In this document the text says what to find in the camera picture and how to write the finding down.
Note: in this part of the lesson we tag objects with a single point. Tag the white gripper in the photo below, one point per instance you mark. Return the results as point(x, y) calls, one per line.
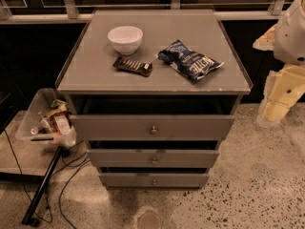
point(292, 37)

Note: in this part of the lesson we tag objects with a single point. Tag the grey top drawer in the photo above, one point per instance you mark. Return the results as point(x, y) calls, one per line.
point(152, 126)

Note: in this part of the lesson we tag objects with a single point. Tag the grey drawer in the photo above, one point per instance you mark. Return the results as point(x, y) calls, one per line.
point(153, 158)
point(153, 180)
point(152, 126)

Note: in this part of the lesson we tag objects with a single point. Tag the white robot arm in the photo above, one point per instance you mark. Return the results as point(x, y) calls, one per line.
point(286, 39)

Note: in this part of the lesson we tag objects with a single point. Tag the grey drawer cabinet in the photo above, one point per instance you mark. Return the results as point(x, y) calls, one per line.
point(93, 86)

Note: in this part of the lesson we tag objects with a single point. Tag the grey bottom drawer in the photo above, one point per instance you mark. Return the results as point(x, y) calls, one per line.
point(153, 180)

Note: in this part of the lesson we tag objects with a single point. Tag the grey middle drawer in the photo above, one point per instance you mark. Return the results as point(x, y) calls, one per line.
point(153, 158)

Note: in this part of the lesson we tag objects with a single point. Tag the blue chip bag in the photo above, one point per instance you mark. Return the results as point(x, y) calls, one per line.
point(191, 64)

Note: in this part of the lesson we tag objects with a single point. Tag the white ceramic bowl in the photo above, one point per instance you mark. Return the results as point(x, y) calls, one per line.
point(126, 39)

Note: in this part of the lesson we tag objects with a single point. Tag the black snack bar wrapper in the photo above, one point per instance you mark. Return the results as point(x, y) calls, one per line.
point(133, 66)

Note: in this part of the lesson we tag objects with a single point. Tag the metal window railing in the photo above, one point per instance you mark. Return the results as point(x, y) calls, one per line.
point(81, 11)

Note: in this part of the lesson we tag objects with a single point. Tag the brown labelled snack package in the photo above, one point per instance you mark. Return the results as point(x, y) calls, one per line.
point(60, 120)

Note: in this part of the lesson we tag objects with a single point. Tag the green snack packet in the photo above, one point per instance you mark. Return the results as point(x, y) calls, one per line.
point(57, 103)

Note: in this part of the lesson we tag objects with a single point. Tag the clear plastic bin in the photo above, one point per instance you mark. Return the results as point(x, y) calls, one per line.
point(34, 133)

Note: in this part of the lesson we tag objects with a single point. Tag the black metal stand leg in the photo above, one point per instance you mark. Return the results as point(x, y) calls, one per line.
point(28, 219)

